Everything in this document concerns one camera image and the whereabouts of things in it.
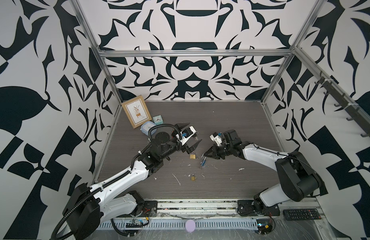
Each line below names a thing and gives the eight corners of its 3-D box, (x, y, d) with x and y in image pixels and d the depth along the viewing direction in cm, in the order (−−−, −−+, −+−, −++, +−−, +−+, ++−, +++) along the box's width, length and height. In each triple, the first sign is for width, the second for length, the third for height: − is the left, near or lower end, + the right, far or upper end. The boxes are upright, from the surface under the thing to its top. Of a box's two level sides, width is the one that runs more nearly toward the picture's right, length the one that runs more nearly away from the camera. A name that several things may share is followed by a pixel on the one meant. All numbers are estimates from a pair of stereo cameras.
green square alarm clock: (155, 127, 108) (154, 124, 105) (153, 119, 113) (152, 116, 110) (164, 124, 110) (163, 121, 107) (161, 117, 114) (160, 114, 111)
